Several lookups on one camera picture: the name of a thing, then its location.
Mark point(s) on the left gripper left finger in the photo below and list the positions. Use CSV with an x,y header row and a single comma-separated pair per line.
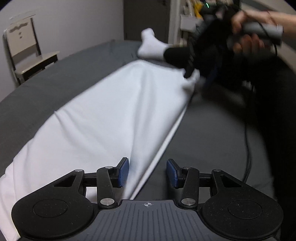
x,y
108,178

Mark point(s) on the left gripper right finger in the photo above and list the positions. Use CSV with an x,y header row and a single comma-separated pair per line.
x,y
187,179

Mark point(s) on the white garment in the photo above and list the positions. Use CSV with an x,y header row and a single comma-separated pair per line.
x,y
133,112

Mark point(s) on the bare right forearm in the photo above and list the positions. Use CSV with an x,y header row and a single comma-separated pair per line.
x,y
287,21

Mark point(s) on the bare right hand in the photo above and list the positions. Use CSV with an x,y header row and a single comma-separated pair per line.
x,y
252,28

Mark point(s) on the white shelf unit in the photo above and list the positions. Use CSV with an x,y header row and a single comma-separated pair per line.
x,y
182,22

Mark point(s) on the white sock foot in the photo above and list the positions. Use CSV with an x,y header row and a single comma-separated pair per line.
x,y
151,47

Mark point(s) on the dark brown door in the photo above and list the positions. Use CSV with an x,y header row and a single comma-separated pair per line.
x,y
141,14

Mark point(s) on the beige wooden chair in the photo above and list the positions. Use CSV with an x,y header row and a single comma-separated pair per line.
x,y
24,51

